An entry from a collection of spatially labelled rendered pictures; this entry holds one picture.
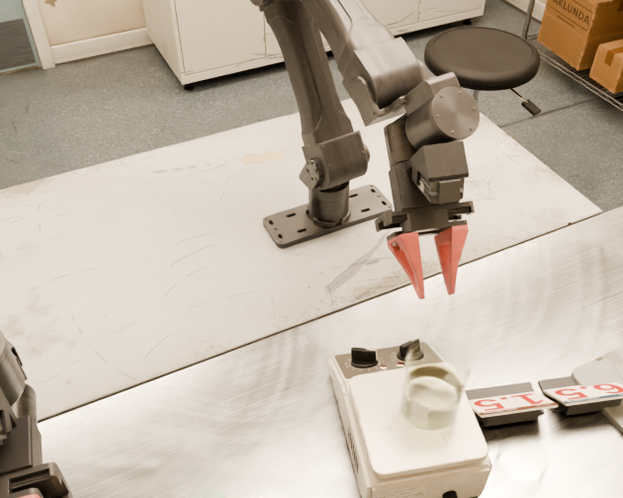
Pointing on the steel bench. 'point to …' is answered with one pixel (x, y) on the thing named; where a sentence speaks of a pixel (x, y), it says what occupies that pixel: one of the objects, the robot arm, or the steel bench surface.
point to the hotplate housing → (472, 485)
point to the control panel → (372, 367)
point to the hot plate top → (364, 399)
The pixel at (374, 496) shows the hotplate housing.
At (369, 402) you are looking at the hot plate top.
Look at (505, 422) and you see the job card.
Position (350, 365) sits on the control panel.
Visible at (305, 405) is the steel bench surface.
